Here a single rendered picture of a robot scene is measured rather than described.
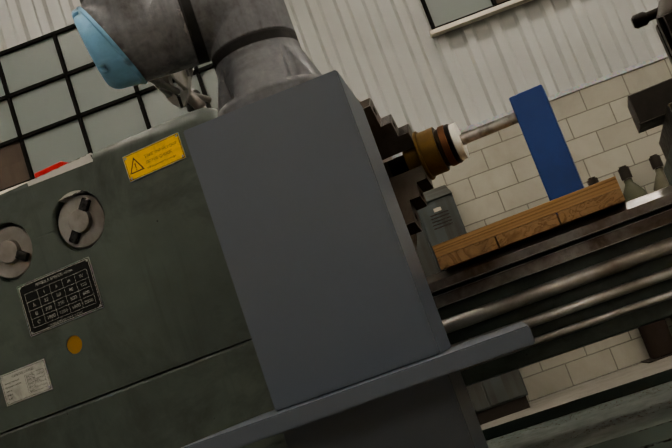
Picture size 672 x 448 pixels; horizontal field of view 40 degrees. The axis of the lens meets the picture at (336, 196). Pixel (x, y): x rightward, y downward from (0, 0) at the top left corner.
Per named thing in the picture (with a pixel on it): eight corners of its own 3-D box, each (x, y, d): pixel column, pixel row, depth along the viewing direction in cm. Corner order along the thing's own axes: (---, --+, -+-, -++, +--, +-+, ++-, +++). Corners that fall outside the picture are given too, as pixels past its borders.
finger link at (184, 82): (171, 102, 164) (155, 55, 166) (186, 108, 170) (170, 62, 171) (186, 95, 163) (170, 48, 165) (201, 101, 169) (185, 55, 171)
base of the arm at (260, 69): (321, 81, 112) (294, 7, 114) (207, 127, 114) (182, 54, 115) (342, 108, 127) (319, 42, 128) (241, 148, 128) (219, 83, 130)
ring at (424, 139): (393, 135, 165) (441, 114, 162) (405, 141, 174) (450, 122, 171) (411, 183, 163) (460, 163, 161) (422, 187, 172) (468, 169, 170)
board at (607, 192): (440, 270, 147) (431, 246, 148) (476, 269, 181) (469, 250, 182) (625, 200, 139) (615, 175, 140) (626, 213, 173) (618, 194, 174)
